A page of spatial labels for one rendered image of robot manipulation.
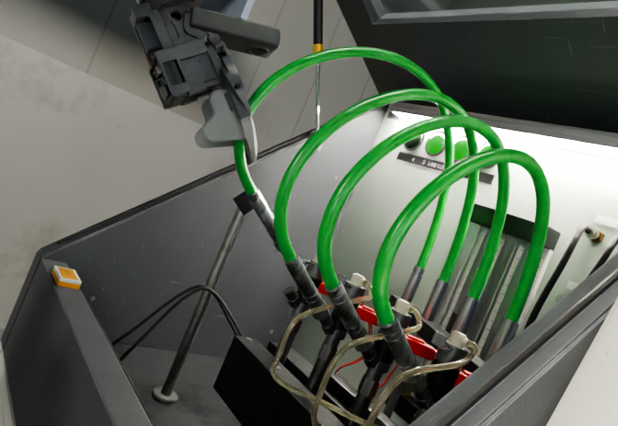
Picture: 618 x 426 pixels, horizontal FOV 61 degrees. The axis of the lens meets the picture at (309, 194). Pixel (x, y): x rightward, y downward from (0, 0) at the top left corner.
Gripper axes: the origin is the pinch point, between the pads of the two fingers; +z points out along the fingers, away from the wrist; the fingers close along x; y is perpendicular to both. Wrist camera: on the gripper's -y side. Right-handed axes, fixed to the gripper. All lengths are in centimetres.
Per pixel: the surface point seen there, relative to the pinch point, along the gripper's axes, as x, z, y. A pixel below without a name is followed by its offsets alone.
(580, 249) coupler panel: 8.2, 29.8, -36.6
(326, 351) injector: 1.7, 26.3, 1.5
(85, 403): 4.0, 17.2, 27.3
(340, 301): 13.9, 17.5, 2.0
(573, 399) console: 29.3, 29.2, -7.6
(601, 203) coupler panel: 9.9, 24.9, -41.3
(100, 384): 4.8, 16.0, 25.3
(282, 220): 8.8, 8.3, 2.7
